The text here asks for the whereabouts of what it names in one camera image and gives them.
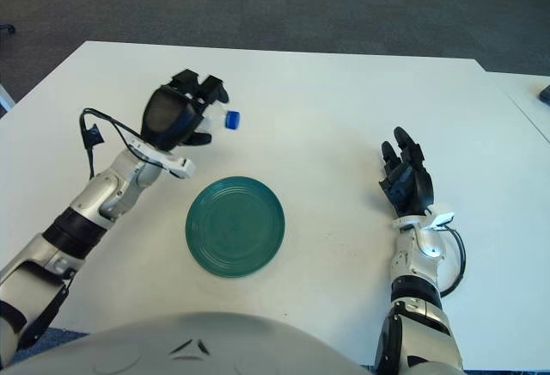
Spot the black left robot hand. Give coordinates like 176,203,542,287
140,69,231,152

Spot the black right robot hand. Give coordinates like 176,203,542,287
377,126,435,221

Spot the clear plastic bottle blue cap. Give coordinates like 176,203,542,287
195,106,242,135

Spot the green round plate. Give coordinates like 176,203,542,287
185,175,286,280

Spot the white adjacent table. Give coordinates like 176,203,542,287
483,71,550,144

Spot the white desk with leg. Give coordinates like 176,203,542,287
0,76,16,112

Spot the grey robot torso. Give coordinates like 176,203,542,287
0,310,465,375

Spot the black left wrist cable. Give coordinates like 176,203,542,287
78,108,147,178

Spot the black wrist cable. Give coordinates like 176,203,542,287
437,224,468,297
78,108,147,178

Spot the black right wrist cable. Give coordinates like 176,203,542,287
437,224,468,297

